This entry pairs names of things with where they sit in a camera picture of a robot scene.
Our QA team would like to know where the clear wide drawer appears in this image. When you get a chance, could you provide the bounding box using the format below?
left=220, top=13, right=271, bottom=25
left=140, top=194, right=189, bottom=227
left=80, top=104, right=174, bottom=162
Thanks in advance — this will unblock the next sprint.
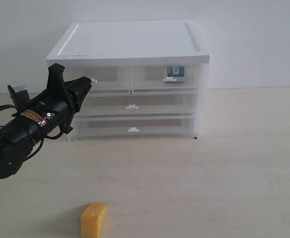
left=77, top=93, right=197, bottom=117
left=68, top=116, right=197, bottom=140

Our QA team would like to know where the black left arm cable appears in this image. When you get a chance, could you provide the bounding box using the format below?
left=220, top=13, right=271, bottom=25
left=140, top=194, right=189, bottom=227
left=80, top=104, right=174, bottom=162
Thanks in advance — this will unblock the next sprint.
left=0, top=104, right=68, bottom=159

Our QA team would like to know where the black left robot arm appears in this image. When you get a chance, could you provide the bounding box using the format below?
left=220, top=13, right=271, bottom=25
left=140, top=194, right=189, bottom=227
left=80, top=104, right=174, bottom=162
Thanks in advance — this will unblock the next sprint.
left=0, top=63, right=92, bottom=179

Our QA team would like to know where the clear bottom wide drawer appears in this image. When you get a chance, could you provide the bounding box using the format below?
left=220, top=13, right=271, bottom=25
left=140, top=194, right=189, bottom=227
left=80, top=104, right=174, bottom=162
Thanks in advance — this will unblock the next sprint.
left=68, top=116, right=197, bottom=140

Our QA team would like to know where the left wrist camera grey black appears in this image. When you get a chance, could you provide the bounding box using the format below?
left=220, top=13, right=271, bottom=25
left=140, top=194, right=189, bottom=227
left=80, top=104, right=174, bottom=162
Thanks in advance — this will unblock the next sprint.
left=7, top=85, right=31, bottom=111

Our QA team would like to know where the yellow cheese wedge block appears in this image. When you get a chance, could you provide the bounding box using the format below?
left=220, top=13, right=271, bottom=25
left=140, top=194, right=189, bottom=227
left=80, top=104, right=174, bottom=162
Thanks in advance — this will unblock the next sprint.
left=80, top=202, right=107, bottom=238

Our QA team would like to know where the white plastic drawer cabinet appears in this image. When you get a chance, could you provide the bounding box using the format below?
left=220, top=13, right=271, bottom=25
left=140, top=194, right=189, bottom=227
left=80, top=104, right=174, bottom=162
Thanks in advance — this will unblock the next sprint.
left=46, top=20, right=211, bottom=139

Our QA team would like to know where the white pill bottle blue label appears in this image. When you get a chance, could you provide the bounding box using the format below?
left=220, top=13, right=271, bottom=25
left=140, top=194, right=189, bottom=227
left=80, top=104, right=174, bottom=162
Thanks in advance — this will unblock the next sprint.
left=163, top=66, right=187, bottom=83

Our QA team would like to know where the clear middle wide drawer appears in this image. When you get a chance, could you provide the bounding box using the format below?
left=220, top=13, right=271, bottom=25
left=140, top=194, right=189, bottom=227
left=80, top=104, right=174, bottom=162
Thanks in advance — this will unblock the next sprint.
left=77, top=93, right=197, bottom=117

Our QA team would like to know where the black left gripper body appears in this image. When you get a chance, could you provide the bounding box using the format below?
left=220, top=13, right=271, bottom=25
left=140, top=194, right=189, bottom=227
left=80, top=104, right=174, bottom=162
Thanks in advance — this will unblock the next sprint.
left=12, top=90, right=74, bottom=135

